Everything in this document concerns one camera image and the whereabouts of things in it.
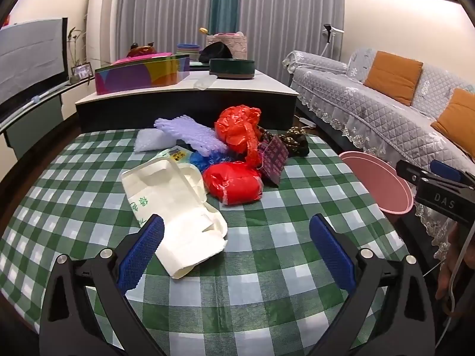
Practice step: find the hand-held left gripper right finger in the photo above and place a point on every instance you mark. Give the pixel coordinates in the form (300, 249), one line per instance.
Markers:
(332, 252)

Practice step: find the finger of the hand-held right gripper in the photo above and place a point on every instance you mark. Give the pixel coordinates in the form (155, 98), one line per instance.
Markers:
(410, 172)
(445, 170)

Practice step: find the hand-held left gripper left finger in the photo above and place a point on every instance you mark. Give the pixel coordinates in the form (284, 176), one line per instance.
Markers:
(143, 256)

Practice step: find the pink plastic basin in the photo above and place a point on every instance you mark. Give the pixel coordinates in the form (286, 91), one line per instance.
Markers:
(378, 181)

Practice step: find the green snack packet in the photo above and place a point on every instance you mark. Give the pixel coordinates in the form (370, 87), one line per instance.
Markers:
(174, 154)

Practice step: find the dark patterned snack packet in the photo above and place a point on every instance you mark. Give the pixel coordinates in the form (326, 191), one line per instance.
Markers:
(274, 159)

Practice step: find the round red plastic bag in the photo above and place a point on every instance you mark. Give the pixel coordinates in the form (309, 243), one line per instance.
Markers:
(230, 183)

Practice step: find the white foam net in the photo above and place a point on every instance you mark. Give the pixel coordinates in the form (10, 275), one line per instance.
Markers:
(152, 140)

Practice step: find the purple foam net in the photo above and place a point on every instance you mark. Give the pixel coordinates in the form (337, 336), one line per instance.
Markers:
(193, 133)

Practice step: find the person's right hand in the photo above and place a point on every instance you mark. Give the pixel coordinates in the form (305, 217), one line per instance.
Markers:
(445, 270)

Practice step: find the orange cushion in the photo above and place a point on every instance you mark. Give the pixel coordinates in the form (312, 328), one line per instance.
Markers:
(393, 76)
(458, 118)

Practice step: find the grey quilted sofa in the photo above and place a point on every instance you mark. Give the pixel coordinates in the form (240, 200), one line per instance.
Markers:
(371, 111)

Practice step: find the green checkered tablecloth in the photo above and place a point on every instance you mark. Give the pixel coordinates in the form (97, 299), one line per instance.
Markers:
(259, 267)

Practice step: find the blue plastic bag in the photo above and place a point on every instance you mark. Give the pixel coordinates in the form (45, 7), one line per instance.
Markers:
(206, 161)

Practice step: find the white power strip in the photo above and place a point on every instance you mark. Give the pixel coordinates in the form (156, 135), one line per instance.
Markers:
(307, 121)

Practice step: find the brown gold patterned bag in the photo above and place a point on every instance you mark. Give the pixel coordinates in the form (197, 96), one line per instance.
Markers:
(295, 139)

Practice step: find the white floor lamp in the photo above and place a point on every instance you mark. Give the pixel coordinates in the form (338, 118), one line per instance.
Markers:
(327, 29)

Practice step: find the television stand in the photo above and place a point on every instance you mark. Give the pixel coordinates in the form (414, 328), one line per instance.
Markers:
(33, 126)

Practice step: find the colourful gift box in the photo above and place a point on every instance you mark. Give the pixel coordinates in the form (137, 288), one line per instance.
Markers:
(141, 76)

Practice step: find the white top coffee table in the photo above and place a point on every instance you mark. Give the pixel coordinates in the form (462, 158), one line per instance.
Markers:
(230, 92)

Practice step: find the dark green round bowl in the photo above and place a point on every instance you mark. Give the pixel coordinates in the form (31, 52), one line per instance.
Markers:
(232, 68)

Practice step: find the red teapot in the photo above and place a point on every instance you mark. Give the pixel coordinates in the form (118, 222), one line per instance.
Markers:
(141, 49)

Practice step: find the bamboo plant in vase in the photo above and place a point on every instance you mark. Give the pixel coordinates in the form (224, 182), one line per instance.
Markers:
(75, 59)

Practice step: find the stack of pastel bowls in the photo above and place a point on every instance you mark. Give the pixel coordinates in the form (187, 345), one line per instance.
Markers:
(185, 49)

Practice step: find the pink lace basket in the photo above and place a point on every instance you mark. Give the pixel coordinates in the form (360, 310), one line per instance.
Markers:
(237, 46)

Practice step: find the black cloth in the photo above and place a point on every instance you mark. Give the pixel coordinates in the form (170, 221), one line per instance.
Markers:
(214, 52)

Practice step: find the covered television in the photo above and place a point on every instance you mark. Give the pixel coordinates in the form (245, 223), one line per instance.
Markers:
(29, 63)

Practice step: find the white standing air conditioner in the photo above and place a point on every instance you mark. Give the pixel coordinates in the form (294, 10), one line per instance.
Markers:
(105, 15)

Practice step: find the grey curtain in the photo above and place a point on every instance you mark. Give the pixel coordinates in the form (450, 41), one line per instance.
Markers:
(163, 7)

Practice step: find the teal curtain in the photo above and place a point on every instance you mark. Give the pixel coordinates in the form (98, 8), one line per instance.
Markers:
(224, 0)

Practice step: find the small photo frame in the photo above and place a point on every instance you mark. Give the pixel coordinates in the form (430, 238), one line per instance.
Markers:
(82, 71)

